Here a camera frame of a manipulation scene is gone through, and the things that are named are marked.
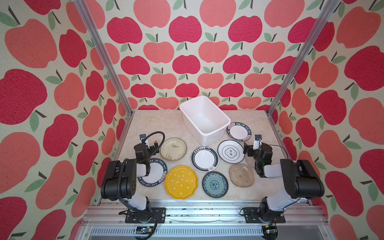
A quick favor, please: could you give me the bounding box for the white plate dark lettered rim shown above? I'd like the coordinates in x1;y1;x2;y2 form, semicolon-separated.
138;158;168;187

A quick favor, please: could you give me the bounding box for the small white plate dark rim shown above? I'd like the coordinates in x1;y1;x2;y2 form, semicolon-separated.
227;122;252;142

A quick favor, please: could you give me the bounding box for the yellow polka dot plate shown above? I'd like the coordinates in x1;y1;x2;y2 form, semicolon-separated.
165;166;199;200

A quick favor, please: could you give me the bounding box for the white plate green red rim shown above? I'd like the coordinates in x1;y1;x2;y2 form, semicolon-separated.
191;146;219;172

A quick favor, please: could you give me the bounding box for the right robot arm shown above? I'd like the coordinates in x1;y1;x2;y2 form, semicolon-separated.
244;140;325;223

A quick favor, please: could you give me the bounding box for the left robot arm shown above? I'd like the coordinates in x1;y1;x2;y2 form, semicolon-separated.
101;142;160;215

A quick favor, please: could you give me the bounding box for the white plastic bin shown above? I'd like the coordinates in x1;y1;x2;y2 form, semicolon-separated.
180;96;231;146

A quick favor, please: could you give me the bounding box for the clear glass plate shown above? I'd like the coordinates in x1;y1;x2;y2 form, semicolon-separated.
244;150;255;169

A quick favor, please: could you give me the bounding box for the brown translucent glass plate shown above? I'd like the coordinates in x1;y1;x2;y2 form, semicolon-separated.
229;164;255;188

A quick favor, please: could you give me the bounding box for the beige plate brown rim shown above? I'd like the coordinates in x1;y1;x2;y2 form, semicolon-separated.
160;138;187;162

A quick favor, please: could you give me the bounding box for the white plate black flower outline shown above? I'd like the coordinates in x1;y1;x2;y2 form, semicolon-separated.
218;140;245;164

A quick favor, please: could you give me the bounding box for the teal patterned plate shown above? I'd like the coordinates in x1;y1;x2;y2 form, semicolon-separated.
202;172;229;199

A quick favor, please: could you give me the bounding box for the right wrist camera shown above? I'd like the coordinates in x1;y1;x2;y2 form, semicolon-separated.
253;135;262;150

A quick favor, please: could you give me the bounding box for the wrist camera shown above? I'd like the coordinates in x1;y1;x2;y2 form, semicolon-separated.
139;134;147;143
253;135;262;150

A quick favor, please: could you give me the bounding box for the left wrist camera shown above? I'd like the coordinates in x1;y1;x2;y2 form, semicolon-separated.
139;134;147;143

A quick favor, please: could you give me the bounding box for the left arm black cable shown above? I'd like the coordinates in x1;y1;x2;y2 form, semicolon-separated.
116;131;166;240

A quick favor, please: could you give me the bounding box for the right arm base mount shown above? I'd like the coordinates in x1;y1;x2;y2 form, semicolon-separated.
239;208;286;224

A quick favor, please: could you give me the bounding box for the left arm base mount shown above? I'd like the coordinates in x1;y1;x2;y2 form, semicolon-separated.
125;208;167;224

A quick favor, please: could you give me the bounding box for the right aluminium frame post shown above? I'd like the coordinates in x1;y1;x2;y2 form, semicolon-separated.
266;0;339;118

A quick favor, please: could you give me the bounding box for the aluminium frame post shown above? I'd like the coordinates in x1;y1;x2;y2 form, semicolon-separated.
74;0;134;118
266;0;339;118

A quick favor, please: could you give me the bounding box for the left aluminium frame post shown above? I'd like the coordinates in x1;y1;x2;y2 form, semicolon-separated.
74;0;134;118

